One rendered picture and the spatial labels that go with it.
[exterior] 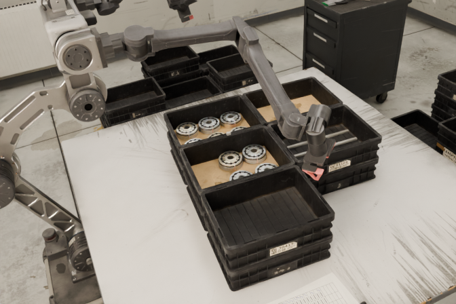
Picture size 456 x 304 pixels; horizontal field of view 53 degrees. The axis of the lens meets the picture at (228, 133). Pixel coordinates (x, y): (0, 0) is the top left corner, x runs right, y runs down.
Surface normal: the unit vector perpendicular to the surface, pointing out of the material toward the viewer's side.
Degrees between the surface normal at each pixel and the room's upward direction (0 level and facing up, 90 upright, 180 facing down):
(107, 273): 0
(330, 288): 0
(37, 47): 90
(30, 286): 0
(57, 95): 90
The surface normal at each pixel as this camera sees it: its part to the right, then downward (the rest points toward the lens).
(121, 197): -0.07, -0.81
